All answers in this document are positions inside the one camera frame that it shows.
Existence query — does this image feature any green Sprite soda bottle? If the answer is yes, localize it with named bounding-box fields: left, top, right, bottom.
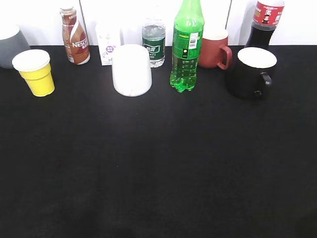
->
left=170, top=0, right=205, bottom=92

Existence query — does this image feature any yellow paper cup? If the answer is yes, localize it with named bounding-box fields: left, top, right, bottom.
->
left=12, top=49, right=55, bottom=97

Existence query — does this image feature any white ceramic cup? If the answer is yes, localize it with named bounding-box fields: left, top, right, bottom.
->
left=112, top=44, right=152, bottom=97

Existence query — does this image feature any clear Cestbon water bottle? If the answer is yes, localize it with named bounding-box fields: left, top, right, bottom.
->
left=142, top=17, right=166, bottom=68

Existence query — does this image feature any grey round cup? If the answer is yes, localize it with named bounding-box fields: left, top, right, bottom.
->
left=0, top=23, right=30, bottom=69

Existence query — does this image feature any small white milk carton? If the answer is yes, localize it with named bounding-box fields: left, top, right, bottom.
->
left=95, top=22, right=122, bottom=66

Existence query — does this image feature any brown Nescafe coffee bottle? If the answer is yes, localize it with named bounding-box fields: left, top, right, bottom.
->
left=60, top=3, right=90, bottom=65

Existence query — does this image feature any cola bottle red label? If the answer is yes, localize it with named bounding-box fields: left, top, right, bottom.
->
left=245, top=0, right=285, bottom=50

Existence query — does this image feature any red mug with handle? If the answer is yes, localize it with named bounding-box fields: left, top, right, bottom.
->
left=198, top=29, right=233, bottom=70

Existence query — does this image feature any black mug with handle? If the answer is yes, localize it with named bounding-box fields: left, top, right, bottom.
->
left=225, top=47, right=277, bottom=100

